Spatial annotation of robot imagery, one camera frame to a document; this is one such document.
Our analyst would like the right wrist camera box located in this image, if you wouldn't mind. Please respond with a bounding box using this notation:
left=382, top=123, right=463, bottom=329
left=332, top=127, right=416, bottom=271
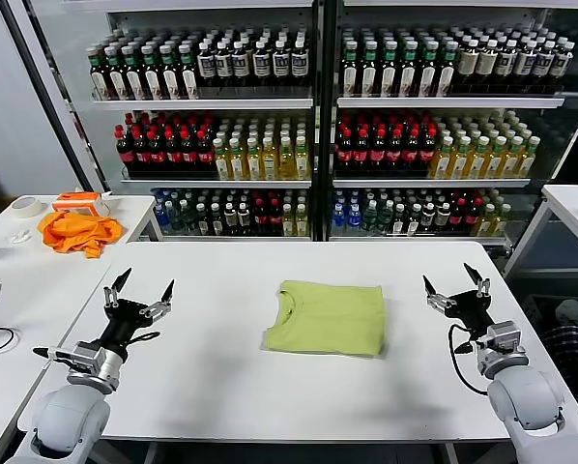
left=478, top=322, right=523, bottom=360

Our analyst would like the red cap cola bottle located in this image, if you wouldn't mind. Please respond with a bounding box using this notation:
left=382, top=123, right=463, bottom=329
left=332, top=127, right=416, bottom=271
left=165, top=126, right=184, bottom=178
left=419, top=128, right=438, bottom=178
left=352, top=128, right=371, bottom=178
left=368, top=128, right=388, bottom=178
left=385, top=128, right=404, bottom=178
left=181, top=126, right=199, bottom=178
left=132, top=126, right=151, bottom=178
left=196, top=126, right=216, bottom=178
left=336, top=128, right=355, bottom=178
left=402, top=128, right=421, bottom=178
left=115, top=125, right=134, bottom=178
left=149, top=126, right=167, bottom=178

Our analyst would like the white side table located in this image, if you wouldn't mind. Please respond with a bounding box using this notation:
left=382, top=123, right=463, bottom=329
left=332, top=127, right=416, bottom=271
left=0, top=193, right=165, bottom=266
left=503, top=184, right=578, bottom=284

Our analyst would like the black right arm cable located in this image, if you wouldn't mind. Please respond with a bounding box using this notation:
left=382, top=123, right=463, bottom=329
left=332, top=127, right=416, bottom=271
left=448, top=322, right=492, bottom=398

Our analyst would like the crumpled orange cloth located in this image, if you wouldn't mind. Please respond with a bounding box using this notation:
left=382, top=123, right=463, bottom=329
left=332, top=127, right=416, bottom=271
left=37, top=211, right=127, bottom=261

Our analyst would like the black cabinet door frame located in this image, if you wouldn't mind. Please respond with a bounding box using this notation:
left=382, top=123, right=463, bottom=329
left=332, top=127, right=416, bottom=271
left=0, top=0, right=107, bottom=194

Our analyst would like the black plastic crate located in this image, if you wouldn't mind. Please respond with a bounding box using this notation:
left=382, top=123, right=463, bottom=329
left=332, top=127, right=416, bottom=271
left=520, top=293, right=561, bottom=334

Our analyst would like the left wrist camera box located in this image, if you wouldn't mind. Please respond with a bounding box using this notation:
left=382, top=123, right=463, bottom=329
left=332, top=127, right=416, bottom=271
left=68, top=340, right=110, bottom=374

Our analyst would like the green printed T-shirt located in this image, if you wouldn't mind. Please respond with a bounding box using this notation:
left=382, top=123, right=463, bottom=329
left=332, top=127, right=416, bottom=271
left=261, top=279, right=386, bottom=360

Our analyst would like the orange and white box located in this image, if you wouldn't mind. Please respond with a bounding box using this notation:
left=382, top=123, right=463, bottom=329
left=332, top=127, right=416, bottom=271
left=51, top=190, right=112, bottom=218

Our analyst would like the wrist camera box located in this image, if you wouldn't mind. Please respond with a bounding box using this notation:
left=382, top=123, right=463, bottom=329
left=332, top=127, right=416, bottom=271
left=68, top=340, right=110, bottom=374
left=478, top=322, right=523, bottom=360

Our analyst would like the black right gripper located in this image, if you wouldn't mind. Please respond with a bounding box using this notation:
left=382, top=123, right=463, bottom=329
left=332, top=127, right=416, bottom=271
left=421, top=263, right=497, bottom=340

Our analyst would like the dark plaid garment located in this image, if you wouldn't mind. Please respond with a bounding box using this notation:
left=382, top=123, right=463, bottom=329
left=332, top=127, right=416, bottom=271
left=542, top=326, right=578, bottom=392

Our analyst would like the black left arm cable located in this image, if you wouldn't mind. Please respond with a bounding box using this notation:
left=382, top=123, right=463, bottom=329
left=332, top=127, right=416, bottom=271
left=123, top=330, right=161, bottom=348

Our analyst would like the beige label dark drink bottle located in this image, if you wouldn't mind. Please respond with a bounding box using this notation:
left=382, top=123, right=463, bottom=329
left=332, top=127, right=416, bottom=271
left=456, top=39, right=479, bottom=88
left=476, top=39, right=499, bottom=88

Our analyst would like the green cap brown drink bottle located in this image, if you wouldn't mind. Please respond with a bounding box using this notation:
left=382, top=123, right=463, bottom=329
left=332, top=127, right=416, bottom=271
left=159, top=44, right=179, bottom=102
left=361, top=41, right=380, bottom=97
left=436, top=41, right=458, bottom=97
left=140, top=45, right=160, bottom=102
left=398, top=41, right=419, bottom=97
left=418, top=41, right=439, bottom=97
left=380, top=41, right=399, bottom=97
left=341, top=41, right=361, bottom=97
left=122, top=45, right=143, bottom=102
left=177, top=43, right=198, bottom=101
left=86, top=46, right=107, bottom=102
left=103, top=45, right=125, bottom=102

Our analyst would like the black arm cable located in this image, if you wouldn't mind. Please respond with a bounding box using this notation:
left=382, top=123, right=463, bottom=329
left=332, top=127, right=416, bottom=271
left=123, top=330, right=161, bottom=348
left=448, top=322, right=492, bottom=398

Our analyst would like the masking tape roll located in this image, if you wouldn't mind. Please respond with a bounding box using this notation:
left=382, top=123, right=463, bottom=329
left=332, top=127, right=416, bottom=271
left=9, top=194, right=49, bottom=220

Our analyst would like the drink display cabinet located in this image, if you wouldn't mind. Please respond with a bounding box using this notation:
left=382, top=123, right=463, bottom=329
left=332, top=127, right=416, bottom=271
left=59, top=0, right=327, bottom=243
left=325, top=0, right=578, bottom=248

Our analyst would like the blue label dark drink bottle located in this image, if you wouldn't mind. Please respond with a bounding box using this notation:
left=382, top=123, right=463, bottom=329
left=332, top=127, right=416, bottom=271
left=494, top=39, right=518, bottom=91
left=512, top=40, right=537, bottom=91
left=251, top=41, right=272, bottom=88
left=289, top=40, right=309, bottom=88
left=271, top=41, right=290, bottom=88
left=232, top=41, right=252, bottom=88
left=196, top=42, right=217, bottom=88
left=215, top=42, right=234, bottom=88
left=548, top=41, right=575, bottom=93
left=532, top=41, right=557, bottom=92

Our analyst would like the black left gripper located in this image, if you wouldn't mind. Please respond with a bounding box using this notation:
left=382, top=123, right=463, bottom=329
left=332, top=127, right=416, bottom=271
left=97, top=267, right=177, bottom=353

